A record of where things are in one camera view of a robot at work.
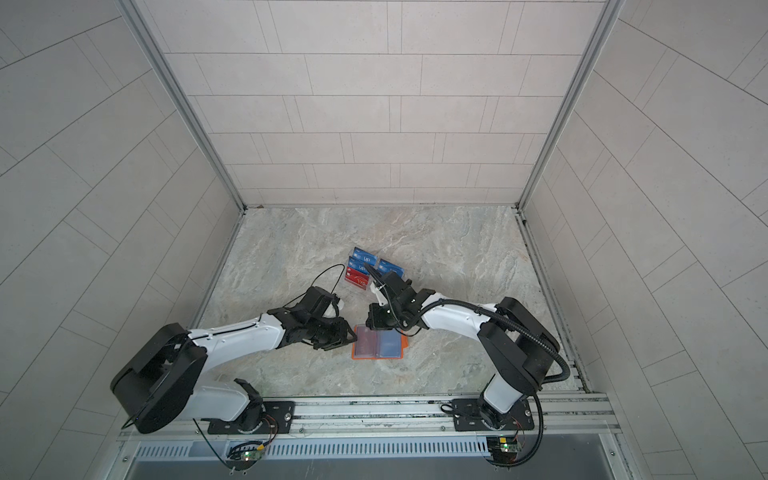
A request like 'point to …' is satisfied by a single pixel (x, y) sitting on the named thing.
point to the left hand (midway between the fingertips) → (362, 338)
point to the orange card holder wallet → (374, 344)
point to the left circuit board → (251, 455)
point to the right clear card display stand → (385, 267)
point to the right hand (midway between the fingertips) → (364, 325)
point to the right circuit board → (504, 449)
